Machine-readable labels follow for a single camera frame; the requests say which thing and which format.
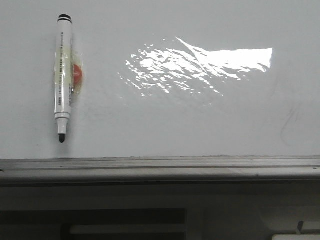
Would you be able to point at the white black whiteboard marker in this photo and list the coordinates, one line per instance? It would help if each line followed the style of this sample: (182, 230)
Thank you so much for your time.
(63, 75)

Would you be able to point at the grey aluminium whiteboard frame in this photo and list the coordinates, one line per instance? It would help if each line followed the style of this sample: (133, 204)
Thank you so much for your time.
(104, 170)

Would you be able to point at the red magnet under tape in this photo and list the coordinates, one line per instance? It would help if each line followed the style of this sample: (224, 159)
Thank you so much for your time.
(77, 74)

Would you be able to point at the grey cabinet below board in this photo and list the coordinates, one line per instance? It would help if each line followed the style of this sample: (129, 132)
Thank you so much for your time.
(250, 211)

